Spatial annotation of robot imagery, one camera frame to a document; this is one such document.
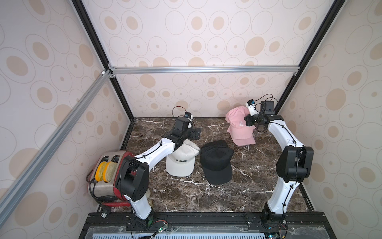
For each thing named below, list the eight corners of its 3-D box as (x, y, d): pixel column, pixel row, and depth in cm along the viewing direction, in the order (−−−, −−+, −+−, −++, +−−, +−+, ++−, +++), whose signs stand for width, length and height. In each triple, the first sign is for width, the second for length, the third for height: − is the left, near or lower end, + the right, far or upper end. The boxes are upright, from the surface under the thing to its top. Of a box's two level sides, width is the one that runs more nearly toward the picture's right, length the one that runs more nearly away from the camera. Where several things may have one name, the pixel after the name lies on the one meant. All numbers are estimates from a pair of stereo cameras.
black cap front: (201, 184, 88) (201, 176, 80) (200, 149, 104) (200, 140, 95) (233, 184, 88) (237, 176, 80) (227, 149, 104) (230, 140, 95)
